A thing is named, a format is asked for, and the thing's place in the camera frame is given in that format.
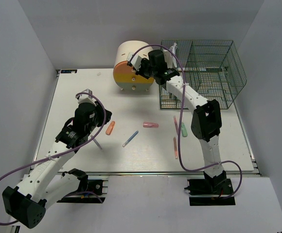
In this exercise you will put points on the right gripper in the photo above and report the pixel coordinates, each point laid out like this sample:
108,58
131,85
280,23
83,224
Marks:
144,61

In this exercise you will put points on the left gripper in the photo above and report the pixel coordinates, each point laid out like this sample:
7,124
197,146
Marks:
100,109

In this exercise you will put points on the white paper booklet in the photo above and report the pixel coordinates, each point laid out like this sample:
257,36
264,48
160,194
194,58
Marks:
169,58

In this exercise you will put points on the round drawer storage box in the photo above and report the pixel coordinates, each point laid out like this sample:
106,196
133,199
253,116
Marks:
124,75

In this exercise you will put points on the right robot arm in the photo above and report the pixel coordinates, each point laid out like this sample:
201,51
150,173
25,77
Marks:
206,116

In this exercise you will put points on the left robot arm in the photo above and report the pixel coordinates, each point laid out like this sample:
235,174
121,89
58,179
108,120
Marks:
28,201

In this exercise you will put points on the orange highlighter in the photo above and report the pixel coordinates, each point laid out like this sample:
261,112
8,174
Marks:
110,128

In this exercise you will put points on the purple pen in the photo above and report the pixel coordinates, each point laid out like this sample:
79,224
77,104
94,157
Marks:
96,142

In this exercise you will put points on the blue pen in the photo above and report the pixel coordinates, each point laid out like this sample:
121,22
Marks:
130,139

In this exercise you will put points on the pink highlighter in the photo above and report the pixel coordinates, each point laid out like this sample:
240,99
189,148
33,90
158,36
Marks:
150,125

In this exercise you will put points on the black label sticker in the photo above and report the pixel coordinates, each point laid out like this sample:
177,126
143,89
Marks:
68,71

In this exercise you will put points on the pink pen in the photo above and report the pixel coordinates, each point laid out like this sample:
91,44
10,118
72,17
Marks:
176,124

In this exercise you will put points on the green highlighter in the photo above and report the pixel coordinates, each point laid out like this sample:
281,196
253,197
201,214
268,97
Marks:
183,130

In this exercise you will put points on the orange pen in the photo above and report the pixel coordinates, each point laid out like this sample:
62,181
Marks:
175,147

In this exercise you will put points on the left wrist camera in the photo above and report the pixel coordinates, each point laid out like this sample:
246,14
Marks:
85,97

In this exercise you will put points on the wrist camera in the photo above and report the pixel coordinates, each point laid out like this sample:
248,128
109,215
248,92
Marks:
134,61
85,97

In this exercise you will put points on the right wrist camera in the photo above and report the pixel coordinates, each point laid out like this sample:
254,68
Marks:
134,61

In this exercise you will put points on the green wire mesh organizer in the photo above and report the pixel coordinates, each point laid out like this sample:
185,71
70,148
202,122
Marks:
212,68

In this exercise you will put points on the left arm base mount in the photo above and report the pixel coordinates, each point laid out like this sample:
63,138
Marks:
95,194

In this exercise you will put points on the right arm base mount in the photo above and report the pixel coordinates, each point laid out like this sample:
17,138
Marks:
211,194

